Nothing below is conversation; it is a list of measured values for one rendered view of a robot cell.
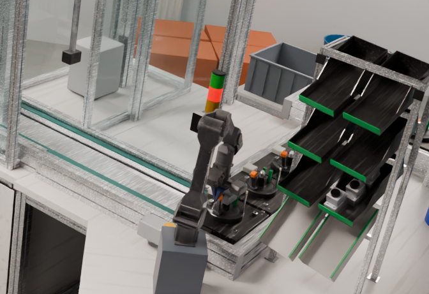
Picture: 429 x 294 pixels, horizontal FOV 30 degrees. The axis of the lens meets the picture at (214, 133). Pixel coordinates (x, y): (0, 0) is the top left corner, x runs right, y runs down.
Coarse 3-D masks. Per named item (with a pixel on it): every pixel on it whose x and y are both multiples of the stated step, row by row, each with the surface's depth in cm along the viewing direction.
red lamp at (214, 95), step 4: (212, 88) 282; (208, 92) 284; (212, 92) 282; (216, 92) 282; (220, 92) 283; (208, 96) 284; (212, 96) 283; (216, 96) 283; (220, 96) 284; (212, 100) 284; (216, 100) 284; (220, 100) 285
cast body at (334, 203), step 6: (330, 192) 250; (336, 192) 248; (342, 192) 249; (330, 198) 249; (336, 198) 247; (342, 198) 249; (324, 204) 251; (330, 204) 250; (336, 204) 248; (342, 204) 251; (336, 210) 249
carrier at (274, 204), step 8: (248, 168) 313; (256, 168) 314; (264, 168) 304; (280, 168) 299; (240, 176) 310; (248, 176) 304; (264, 176) 302; (248, 184) 301; (256, 184) 302; (264, 184) 303; (272, 184) 305; (248, 192) 298; (256, 192) 297; (264, 192) 298; (272, 192) 299; (280, 192) 304; (240, 200) 295; (248, 200) 294; (256, 200) 295; (264, 200) 296; (272, 200) 297; (280, 200) 298; (256, 208) 292; (264, 208) 291; (272, 208) 292
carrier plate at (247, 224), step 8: (248, 208) 289; (184, 216) 277; (248, 216) 284; (256, 216) 285; (264, 216) 286; (208, 224) 274; (216, 224) 275; (224, 224) 276; (232, 224) 277; (240, 224) 278; (248, 224) 279; (256, 224) 280; (216, 232) 272; (224, 232) 272; (240, 232) 274; (248, 232) 276; (232, 240) 269
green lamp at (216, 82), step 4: (212, 76) 281; (216, 76) 280; (220, 76) 280; (224, 76) 281; (212, 80) 281; (216, 80) 280; (220, 80) 280; (224, 80) 282; (212, 84) 281; (216, 84) 281; (220, 84) 281; (216, 88) 281; (220, 88) 282
